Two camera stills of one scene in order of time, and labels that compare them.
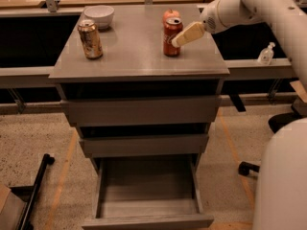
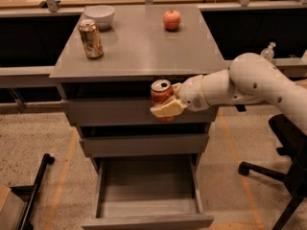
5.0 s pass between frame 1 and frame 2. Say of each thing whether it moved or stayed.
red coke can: moved
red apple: stayed
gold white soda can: stayed
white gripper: moved
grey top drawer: stayed
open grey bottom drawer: stayed
